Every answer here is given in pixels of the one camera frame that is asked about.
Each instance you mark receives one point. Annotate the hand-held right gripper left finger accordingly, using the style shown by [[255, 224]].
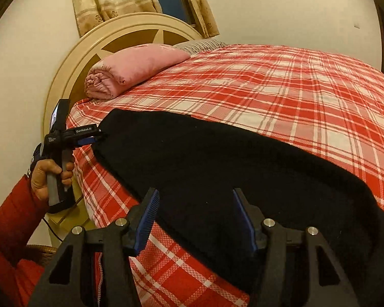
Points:
[[147, 224]]

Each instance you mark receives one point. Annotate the grey striped pillow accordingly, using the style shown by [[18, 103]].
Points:
[[201, 46]]

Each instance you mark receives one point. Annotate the red plaid bed sheet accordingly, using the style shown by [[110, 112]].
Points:
[[291, 86]]

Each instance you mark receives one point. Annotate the cream wooden headboard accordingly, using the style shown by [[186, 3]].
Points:
[[65, 73]]

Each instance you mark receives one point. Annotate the person's left forearm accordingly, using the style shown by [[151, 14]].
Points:
[[9, 230]]

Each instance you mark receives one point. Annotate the pink folded blanket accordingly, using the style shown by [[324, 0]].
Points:
[[131, 67]]

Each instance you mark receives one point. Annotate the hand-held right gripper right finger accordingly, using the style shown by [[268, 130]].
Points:
[[244, 224]]

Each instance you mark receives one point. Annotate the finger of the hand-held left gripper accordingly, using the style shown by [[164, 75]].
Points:
[[83, 130], [86, 140]]

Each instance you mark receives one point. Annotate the person's left hand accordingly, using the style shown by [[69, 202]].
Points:
[[40, 179]]

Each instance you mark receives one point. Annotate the black pants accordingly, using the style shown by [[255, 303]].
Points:
[[211, 166]]

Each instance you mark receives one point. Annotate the cream bedside cabinet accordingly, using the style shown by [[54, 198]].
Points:
[[73, 220]]

